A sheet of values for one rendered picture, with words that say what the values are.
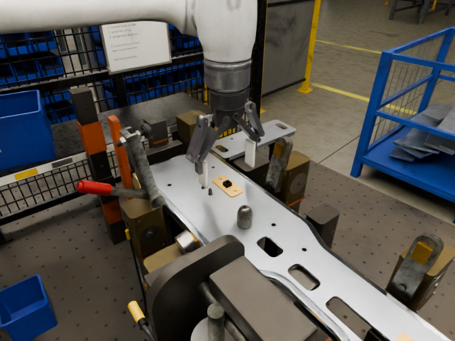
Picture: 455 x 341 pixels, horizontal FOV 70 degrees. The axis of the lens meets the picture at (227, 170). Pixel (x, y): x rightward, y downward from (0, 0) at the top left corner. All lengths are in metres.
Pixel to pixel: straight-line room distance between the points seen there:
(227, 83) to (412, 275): 0.45
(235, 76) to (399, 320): 0.48
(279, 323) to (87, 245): 0.88
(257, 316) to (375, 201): 1.04
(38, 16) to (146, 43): 0.58
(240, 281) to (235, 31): 0.40
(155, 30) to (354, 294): 0.95
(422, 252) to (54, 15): 0.69
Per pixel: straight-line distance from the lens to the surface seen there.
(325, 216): 0.75
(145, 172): 0.61
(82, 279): 1.05
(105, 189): 0.61
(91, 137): 0.89
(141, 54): 1.16
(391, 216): 1.28
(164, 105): 1.16
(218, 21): 0.58
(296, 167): 0.79
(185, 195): 0.76
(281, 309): 0.34
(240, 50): 0.60
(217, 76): 0.62
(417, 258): 0.61
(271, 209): 0.72
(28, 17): 0.63
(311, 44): 4.14
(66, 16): 0.65
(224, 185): 0.78
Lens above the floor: 1.47
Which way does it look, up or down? 34 degrees down
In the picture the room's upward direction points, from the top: straight up
